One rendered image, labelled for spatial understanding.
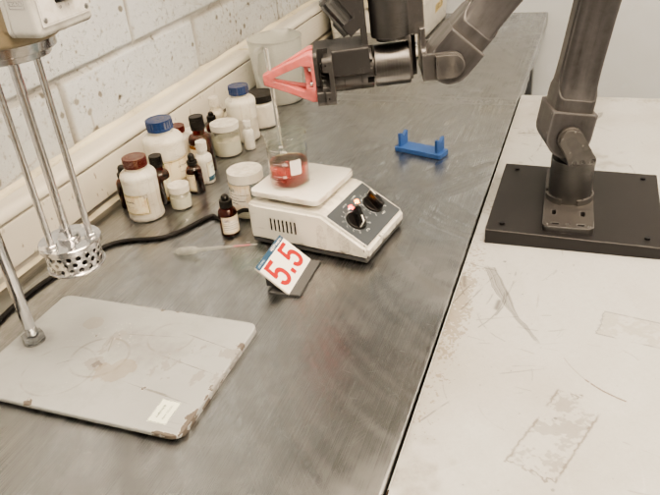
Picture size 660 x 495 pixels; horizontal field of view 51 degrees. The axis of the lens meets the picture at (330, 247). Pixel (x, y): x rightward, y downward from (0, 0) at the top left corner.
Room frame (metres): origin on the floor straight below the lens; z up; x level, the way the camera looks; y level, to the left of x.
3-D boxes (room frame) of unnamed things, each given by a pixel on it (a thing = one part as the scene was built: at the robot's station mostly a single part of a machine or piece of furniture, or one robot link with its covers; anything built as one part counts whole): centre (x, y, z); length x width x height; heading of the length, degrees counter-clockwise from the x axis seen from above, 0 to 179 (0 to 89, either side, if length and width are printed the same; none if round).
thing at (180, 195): (1.08, 0.25, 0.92); 0.04 x 0.04 x 0.04
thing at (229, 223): (0.97, 0.16, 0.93); 0.03 x 0.03 x 0.07
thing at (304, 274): (0.82, 0.06, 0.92); 0.09 x 0.06 x 0.04; 159
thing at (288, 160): (0.95, 0.05, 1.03); 0.07 x 0.06 x 0.08; 65
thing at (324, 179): (0.95, 0.03, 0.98); 0.12 x 0.12 x 0.01; 59
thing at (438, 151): (1.21, -0.19, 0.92); 0.10 x 0.03 x 0.04; 50
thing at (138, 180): (1.06, 0.31, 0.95); 0.06 x 0.06 x 0.11
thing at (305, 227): (0.94, 0.01, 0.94); 0.22 x 0.13 x 0.08; 59
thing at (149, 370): (0.67, 0.28, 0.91); 0.30 x 0.20 x 0.01; 68
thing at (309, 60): (0.96, 0.02, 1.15); 0.09 x 0.07 x 0.07; 87
